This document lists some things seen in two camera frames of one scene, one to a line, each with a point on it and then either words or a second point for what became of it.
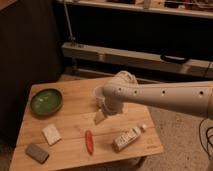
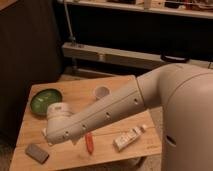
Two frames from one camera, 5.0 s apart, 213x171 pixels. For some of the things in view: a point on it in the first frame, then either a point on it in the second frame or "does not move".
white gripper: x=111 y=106 -> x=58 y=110
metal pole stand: x=71 y=37 does not move
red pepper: x=89 y=142 does not move
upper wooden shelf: x=200 y=8 does not move
